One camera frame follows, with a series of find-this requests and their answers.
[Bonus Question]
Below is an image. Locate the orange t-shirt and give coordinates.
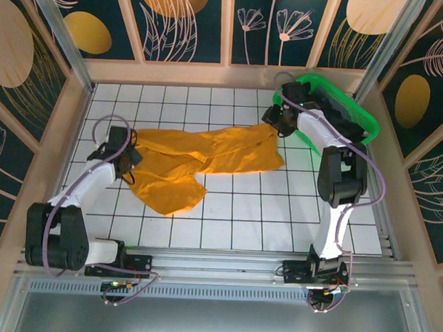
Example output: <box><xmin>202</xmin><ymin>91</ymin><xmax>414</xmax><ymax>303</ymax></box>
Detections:
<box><xmin>124</xmin><ymin>116</ymin><xmax>287</xmax><ymax>223</ymax></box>

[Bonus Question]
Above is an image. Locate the grey-blue garment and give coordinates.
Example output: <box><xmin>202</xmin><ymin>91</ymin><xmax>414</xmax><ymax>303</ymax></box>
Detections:
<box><xmin>322</xmin><ymin>88</ymin><xmax>356</xmax><ymax>122</ymax></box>

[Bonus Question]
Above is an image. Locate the black garment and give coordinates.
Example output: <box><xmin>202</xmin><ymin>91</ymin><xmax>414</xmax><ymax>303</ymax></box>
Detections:
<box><xmin>311</xmin><ymin>85</ymin><xmax>372</xmax><ymax>145</ymax></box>

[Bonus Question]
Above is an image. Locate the green plastic basket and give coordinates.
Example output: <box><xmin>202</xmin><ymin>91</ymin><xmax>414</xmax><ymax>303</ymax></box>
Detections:
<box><xmin>268</xmin><ymin>71</ymin><xmax>382</xmax><ymax>160</ymax></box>

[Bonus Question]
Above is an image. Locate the small circuit board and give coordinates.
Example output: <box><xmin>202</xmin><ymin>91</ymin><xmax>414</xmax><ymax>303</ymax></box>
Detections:
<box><xmin>102</xmin><ymin>279</ymin><xmax>137</xmax><ymax>293</ymax></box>
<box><xmin>309</xmin><ymin>284</ymin><xmax>350</xmax><ymax>299</ymax></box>

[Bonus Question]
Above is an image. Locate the vented metal strip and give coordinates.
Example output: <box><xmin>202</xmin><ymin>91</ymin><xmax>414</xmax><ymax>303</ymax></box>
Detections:
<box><xmin>24</xmin><ymin>276</ymin><xmax>405</xmax><ymax>313</ymax></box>

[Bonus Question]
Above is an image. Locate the grey metal sheet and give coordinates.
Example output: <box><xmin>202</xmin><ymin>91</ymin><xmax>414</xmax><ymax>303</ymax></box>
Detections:
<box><xmin>11</xmin><ymin>288</ymin><xmax>425</xmax><ymax>332</ymax></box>

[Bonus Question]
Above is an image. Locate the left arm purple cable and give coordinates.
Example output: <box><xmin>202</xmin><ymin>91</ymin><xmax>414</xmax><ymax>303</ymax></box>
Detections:
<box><xmin>39</xmin><ymin>111</ymin><xmax>169</xmax><ymax>308</ymax></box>

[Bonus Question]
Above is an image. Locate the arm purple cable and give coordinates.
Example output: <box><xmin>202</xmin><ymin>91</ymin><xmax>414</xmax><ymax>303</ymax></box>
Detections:
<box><xmin>261</xmin><ymin>70</ymin><xmax>393</xmax><ymax>316</ymax></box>
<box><xmin>39</xmin><ymin>111</ymin><xmax>169</xmax><ymax>308</ymax></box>

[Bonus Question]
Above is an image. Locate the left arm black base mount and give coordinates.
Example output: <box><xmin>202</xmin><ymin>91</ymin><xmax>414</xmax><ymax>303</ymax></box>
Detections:
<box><xmin>83</xmin><ymin>250</ymin><xmax>154</xmax><ymax>281</ymax></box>

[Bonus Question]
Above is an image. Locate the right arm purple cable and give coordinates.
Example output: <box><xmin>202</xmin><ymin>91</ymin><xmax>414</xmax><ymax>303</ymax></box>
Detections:
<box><xmin>261</xmin><ymin>70</ymin><xmax>393</xmax><ymax>316</ymax></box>

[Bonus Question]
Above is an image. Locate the aluminium corner post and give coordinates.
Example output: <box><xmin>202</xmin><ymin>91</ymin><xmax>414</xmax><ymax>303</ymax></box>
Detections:
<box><xmin>352</xmin><ymin>0</ymin><xmax>427</xmax><ymax>106</ymax></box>
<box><xmin>17</xmin><ymin>0</ymin><xmax>101</xmax><ymax>93</ymax></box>

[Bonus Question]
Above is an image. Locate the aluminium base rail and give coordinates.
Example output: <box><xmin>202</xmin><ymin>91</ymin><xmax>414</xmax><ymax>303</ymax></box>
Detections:
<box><xmin>13</xmin><ymin>238</ymin><xmax>418</xmax><ymax>296</ymax></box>

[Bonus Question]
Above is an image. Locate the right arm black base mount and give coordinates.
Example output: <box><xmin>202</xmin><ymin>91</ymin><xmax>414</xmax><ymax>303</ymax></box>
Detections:
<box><xmin>280</xmin><ymin>250</ymin><xmax>352</xmax><ymax>293</ymax></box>

